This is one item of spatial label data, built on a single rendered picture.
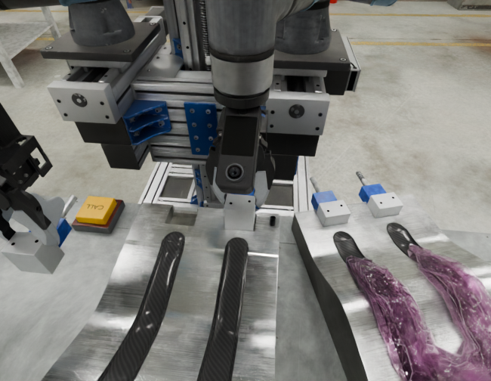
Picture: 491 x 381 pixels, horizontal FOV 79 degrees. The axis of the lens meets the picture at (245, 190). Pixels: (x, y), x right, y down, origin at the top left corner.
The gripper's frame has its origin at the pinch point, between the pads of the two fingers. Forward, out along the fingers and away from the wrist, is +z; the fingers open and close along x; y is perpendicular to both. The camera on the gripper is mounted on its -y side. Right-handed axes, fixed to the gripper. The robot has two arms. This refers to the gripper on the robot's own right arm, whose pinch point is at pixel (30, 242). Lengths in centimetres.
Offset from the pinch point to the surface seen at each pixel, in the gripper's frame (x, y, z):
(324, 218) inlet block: -44.4, 15.4, 7.8
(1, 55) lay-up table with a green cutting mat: 200, 212, 66
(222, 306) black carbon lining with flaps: -28.1, -3.3, 7.2
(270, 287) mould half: -34.9, 0.1, 6.7
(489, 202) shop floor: -164, 110, 95
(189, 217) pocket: -18.7, 13.8, 8.8
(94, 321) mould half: -11.0, -7.7, 6.2
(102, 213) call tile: 0.2, 14.8, 11.4
